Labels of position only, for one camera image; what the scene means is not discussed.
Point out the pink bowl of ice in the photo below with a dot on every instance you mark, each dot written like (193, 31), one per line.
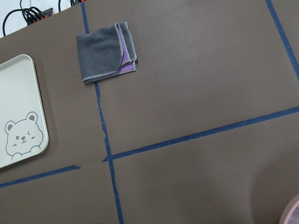
(290, 214)

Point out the grey purple folded cloth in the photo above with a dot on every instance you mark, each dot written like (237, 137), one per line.
(106, 52)

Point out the cream bear tray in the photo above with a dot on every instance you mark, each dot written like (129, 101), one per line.
(23, 128)

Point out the black orange usb hub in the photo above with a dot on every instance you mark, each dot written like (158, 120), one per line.
(34, 14)

